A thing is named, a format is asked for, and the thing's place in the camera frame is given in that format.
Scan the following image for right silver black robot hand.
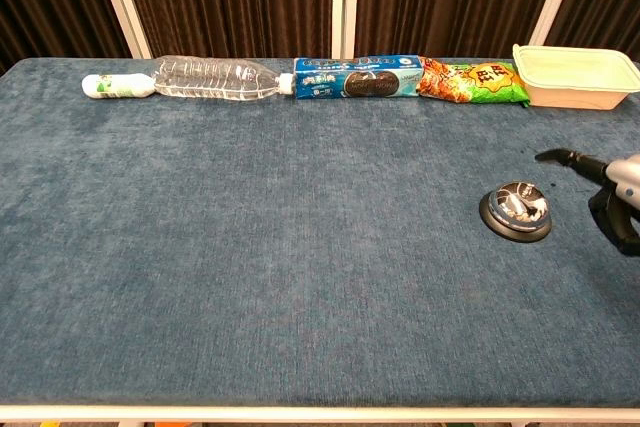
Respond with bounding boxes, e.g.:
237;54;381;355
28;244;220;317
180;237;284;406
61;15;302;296
534;147;640;258

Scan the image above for black silver call bell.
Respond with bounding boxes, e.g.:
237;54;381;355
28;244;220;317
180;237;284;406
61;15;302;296
478;181;554;244

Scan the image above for pale green lidded container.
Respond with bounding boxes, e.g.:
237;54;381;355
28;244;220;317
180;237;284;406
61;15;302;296
511;43;640;111

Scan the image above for orange green snack bag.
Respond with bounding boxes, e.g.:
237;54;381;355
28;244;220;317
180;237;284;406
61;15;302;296
416;56;531;109

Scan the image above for blue Oreo cookie box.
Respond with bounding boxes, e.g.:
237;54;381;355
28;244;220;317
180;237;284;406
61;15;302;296
292;53;424;100

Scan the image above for blue table cloth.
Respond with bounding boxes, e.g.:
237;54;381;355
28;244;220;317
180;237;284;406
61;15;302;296
0;56;640;408

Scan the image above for clear plastic water bottle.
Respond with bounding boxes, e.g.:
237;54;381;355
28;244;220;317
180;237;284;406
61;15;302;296
151;54;293;101

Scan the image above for small white green-print bottle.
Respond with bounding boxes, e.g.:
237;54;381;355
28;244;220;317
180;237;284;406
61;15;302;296
81;72;155;100

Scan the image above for white table frame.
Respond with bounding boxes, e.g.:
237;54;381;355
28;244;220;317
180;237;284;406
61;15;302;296
0;403;640;427

